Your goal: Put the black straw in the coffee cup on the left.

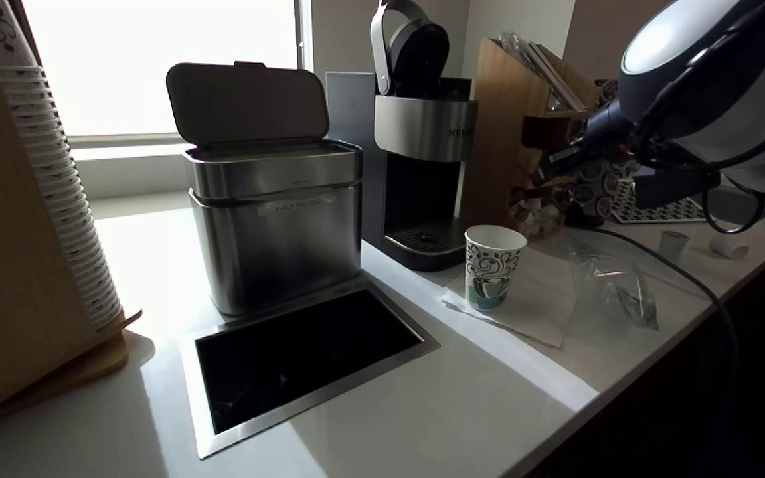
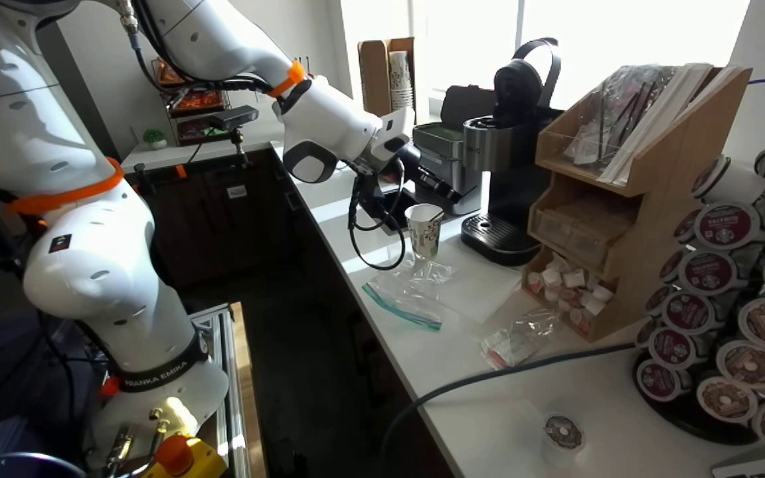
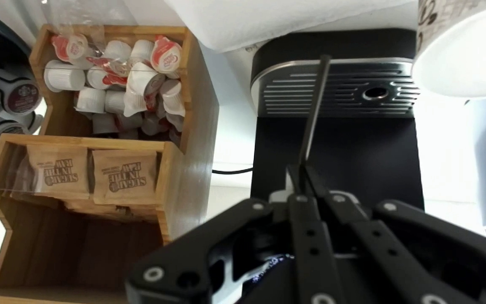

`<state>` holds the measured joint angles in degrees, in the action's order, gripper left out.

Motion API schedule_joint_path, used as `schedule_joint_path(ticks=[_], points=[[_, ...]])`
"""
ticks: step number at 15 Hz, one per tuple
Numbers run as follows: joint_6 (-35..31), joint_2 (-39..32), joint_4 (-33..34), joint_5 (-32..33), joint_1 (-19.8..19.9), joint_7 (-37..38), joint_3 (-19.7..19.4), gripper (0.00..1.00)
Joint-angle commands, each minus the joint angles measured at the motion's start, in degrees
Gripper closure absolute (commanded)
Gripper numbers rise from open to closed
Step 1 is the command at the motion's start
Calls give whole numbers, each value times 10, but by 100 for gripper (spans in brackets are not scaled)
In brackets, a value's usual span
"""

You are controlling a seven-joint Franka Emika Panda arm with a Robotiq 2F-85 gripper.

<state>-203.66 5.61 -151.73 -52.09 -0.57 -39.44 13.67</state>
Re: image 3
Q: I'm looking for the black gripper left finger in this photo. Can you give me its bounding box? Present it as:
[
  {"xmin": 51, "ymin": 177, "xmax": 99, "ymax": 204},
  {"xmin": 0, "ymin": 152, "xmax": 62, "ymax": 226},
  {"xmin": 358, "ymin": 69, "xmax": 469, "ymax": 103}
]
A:
[{"xmin": 126, "ymin": 162, "xmax": 336, "ymax": 304}]

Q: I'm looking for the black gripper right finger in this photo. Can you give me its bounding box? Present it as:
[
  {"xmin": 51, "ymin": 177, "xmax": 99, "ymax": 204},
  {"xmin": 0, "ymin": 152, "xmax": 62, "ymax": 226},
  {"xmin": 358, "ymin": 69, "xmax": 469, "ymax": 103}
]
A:
[{"xmin": 302, "ymin": 162, "xmax": 486, "ymax": 304}]

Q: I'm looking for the thin black straw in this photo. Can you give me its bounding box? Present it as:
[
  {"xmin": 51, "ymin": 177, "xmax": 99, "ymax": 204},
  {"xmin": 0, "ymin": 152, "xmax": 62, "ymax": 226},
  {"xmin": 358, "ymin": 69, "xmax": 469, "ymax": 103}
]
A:
[{"xmin": 295, "ymin": 52, "xmax": 334, "ymax": 177}]

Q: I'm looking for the black silver coffee machine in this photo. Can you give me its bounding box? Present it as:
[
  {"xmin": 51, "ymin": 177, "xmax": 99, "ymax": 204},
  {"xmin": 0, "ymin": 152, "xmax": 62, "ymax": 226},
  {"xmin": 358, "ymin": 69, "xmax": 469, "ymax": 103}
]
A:
[{"xmin": 248, "ymin": 27, "xmax": 425, "ymax": 214}]

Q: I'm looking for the patterned paper coffee cup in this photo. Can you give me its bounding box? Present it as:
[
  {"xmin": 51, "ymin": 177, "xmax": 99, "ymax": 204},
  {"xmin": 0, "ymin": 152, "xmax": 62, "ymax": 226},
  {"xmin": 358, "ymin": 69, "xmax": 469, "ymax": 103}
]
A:
[{"xmin": 412, "ymin": 0, "xmax": 486, "ymax": 103}]

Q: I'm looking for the white creamer cup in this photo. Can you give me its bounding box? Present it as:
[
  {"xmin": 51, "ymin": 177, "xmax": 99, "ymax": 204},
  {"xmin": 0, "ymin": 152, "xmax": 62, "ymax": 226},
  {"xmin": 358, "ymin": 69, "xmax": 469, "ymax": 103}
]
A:
[
  {"xmin": 160, "ymin": 79, "xmax": 189, "ymax": 118},
  {"xmin": 101, "ymin": 38, "xmax": 133, "ymax": 65},
  {"xmin": 148, "ymin": 35, "xmax": 184, "ymax": 77},
  {"xmin": 49, "ymin": 32, "xmax": 91, "ymax": 64},
  {"xmin": 125, "ymin": 60, "xmax": 159, "ymax": 96},
  {"xmin": 74, "ymin": 86, "xmax": 108, "ymax": 116},
  {"xmin": 130, "ymin": 37, "xmax": 155, "ymax": 64},
  {"xmin": 42, "ymin": 59, "xmax": 88, "ymax": 94}
]

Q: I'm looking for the coffee pod carousel rack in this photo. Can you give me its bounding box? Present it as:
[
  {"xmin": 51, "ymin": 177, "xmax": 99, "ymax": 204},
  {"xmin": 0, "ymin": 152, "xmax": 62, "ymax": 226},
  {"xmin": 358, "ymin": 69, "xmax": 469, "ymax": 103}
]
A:
[{"xmin": 0, "ymin": 15, "xmax": 49, "ymax": 283}]

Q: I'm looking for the wooden condiment organizer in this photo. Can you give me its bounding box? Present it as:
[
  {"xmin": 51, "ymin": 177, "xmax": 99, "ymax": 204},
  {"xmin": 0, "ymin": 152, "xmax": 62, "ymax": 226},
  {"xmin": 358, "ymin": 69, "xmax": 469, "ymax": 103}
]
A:
[{"xmin": 0, "ymin": 21, "xmax": 221, "ymax": 304}]

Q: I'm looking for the brown sugar packet stack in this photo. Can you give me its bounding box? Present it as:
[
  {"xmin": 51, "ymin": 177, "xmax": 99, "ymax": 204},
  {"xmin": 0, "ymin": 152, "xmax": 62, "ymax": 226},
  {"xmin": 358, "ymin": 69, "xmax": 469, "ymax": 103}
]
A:
[
  {"xmin": 25, "ymin": 145, "xmax": 91, "ymax": 199},
  {"xmin": 89, "ymin": 146, "xmax": 162, "ymax": 206}
]

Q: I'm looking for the thin black machine cord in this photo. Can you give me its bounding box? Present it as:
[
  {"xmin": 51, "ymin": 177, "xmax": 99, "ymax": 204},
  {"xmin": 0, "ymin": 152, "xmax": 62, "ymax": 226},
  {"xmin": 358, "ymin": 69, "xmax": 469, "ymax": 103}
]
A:
[{"xmin": 211, "ymin": 165, "xmax": 255, "ymax": 175}]

